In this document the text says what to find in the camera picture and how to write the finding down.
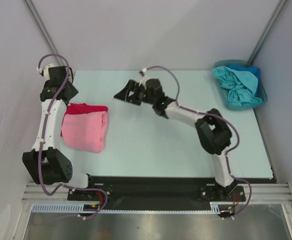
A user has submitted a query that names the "pink t shirt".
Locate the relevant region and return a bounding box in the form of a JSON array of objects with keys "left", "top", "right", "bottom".
[{"left": 61, "top": 111, "right": 108, "bottom": 153}]

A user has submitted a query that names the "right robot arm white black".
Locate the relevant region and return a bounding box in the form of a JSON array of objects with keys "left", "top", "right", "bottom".
[{"left": 114, "top": 76, "right": 235, "bottom": 201}]

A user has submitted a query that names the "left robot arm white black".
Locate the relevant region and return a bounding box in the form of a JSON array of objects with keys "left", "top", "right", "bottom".
[{"left": 22, "top": 63, "right": 96, "bottom": 200}]

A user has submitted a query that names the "red folded t shirt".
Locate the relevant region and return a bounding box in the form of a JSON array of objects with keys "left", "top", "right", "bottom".
[{"left": 65, "top": 103, "right": 108, "bottom": 115}]

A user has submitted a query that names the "light blue t shirt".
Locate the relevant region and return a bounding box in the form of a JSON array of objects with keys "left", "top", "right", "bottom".
[{"left": 211, "top": 66, "right": 263, "bottom": 108}]

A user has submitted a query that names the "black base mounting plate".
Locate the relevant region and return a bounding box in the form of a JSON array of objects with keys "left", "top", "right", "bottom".
[{"left": 67, "top": 174, "right": 279, "bottom": 211}]

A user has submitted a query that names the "dark blue t shirt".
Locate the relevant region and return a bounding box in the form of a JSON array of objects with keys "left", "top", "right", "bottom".
[{"left": 226, "top": 64, "right": 261, "bottom": 97}]

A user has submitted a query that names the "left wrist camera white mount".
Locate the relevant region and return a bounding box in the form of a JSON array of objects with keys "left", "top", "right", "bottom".
[{"left": 36, "top": 63, "right": 55, "bottom": 79}]

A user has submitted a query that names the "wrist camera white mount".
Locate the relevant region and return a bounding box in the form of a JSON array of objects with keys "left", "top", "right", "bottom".
[
  {"left": 139, "top": 68, "right": 150, "bottom": 88},
  {"left": 36, "top": 63, "right": 55, "bottom": 79}
]

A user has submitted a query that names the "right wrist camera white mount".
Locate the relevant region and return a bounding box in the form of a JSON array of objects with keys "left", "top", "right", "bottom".
[{"left": 139, "top": 68, "right": 150, "bottom": 88}]

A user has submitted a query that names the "left aluminium frame post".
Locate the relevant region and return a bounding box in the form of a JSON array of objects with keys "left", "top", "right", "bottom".
[{"left": 22, "top": 0, "right": 65, "bottom": 66}]

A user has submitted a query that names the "aluminium frame post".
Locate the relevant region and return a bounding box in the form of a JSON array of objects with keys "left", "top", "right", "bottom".
[
  {"left": 22, "top": 0, "right": 65, "bottom": 66},
  {"left": 248, "top": 0, "right": 290, "bottom": 65}
]

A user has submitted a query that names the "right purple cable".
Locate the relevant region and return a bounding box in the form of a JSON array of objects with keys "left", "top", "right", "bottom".
[{"left": 145, "top": 65, "right": 253, "bottom": 218}]

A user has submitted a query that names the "slotted cable duct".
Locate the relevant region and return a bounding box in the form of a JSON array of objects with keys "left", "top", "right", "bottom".
[{"left": 32, "top": 201, "right": 236, "bottom": 215}]

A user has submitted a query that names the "aluminium rail front right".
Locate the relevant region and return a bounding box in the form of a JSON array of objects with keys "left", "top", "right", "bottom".
[{"left": 210, "top": 182, "right": 292, "bottom": 240}]

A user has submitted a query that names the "right aluminium frame post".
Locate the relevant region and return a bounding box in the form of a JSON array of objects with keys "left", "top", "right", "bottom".
[{"left": 248, "top": 0, "right": 290, "bottom": 65}]

